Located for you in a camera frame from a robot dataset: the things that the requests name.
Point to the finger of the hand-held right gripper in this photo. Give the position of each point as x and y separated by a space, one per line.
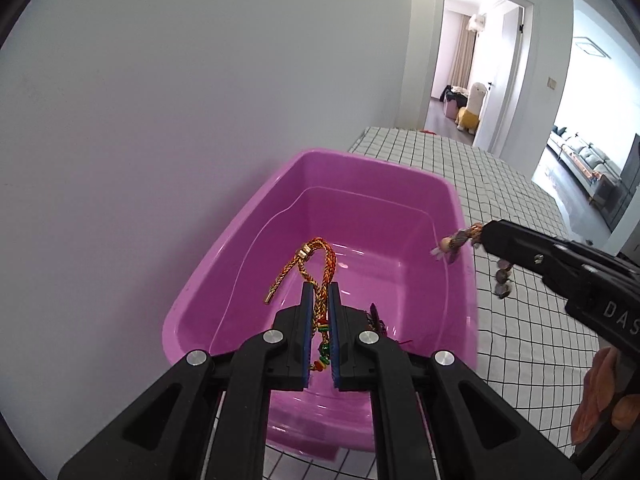
520 250

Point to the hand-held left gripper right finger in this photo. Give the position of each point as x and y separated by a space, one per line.
336 355

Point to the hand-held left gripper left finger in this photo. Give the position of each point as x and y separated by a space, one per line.
310 340

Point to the pink plastic bin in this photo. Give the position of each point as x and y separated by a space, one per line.
350 200

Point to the person's right hand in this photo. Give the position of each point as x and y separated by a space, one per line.
605 375

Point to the grey green sofa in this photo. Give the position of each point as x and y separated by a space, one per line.
585 160

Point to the black cabinet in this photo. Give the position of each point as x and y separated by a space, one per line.
630 185

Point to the white yellow plush toy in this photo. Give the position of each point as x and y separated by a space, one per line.
472 105

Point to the pink storage box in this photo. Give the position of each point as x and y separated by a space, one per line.
452 110

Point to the dark clothes pile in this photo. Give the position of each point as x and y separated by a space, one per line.
452 93

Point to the beige curtain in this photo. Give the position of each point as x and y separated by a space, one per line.
462 60

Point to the square ceiling light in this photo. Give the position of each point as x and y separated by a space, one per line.
591 46

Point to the white air conditioner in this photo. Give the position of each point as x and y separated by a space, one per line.
476 22

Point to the white light switch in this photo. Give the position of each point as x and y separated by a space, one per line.
551 84

